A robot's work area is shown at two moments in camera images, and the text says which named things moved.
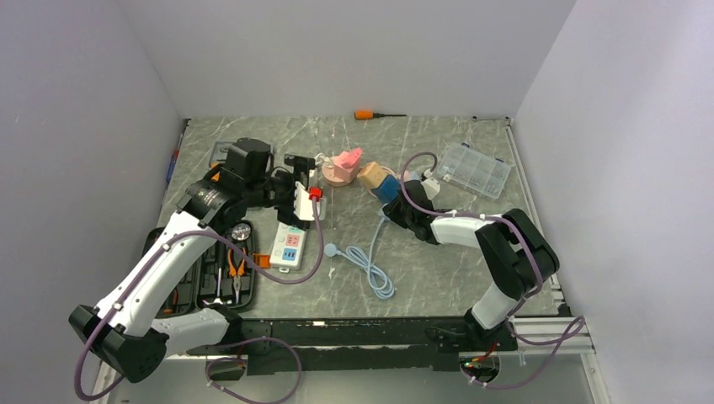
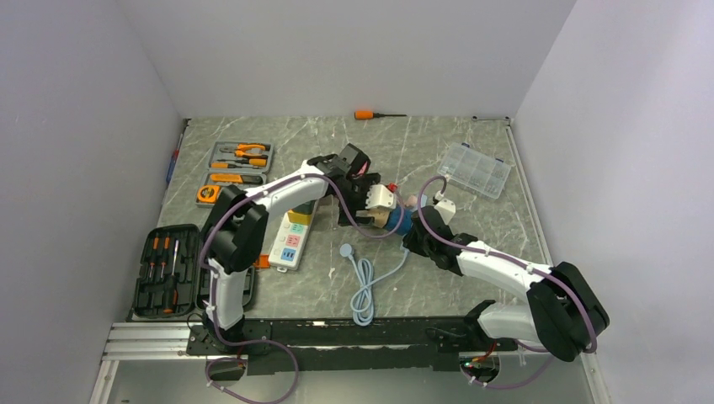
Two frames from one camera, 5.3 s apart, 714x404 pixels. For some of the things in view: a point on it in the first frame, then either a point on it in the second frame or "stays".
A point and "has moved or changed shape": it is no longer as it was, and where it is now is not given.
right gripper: x=393 y=211 → x=412 y=244
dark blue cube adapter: x=388 y=190 has moved or changed shape
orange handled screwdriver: x=365 y=114 stays
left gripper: x=300 y=168 → x=364 y=182
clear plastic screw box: x=474 y=169 stays
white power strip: x=288 y=249 stays
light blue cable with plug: x=376 y=280 → x=361 y=303
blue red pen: x=173 y=161 stays
